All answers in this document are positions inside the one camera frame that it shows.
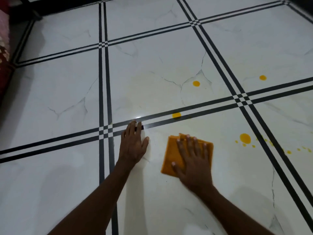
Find person's left hand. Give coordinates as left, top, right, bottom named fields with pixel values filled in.
left=118, top=120, right=150, bottom=167

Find person's right hand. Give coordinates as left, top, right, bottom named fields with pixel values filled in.
left=171, top=134, right=215, bottom=194

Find orange cleaning cloth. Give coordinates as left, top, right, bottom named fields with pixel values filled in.
left=160, top=133, right=215, bottom=179

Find yellow liquid spill drops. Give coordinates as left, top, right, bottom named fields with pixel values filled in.
left=172, top=75, right=313, bottom=154

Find person's right forearm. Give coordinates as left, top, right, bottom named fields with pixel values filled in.
left=195, top=184, right=274, bottom=235

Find person's left forearm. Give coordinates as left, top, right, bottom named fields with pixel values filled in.
left=48, top=160, right=136, bottom=235

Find white tiled floor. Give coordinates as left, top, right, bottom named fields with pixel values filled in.
left=0, top=0, right=313, bottom=235

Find black baseboard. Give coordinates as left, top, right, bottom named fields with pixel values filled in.
left=9, top=0, right=313, bottom=22

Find red patterned fabric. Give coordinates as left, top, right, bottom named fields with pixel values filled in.
left=0, top=0, right=15, bottom=96

